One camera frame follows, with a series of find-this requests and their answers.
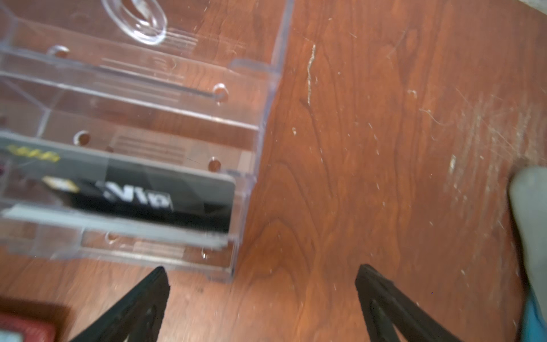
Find red leather card holder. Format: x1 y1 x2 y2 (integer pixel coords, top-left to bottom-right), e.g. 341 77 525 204
1 313 56 342

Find light teal card from holder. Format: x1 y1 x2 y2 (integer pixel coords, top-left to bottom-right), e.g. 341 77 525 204
1 204 228 249

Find grey work glove blue cuff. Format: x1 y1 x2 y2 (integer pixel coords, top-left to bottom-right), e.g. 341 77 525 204
509 166 546 341

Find clear acrylic card display stand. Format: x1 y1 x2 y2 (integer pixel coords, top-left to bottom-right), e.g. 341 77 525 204
1 1 294 281

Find black logo Vip card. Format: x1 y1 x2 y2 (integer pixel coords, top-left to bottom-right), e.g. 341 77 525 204
1 134 236 235

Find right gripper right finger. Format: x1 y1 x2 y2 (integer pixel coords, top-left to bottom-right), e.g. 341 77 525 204
355 264 459 341

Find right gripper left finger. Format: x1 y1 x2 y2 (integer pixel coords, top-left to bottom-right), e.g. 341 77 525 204
73 266 170 341

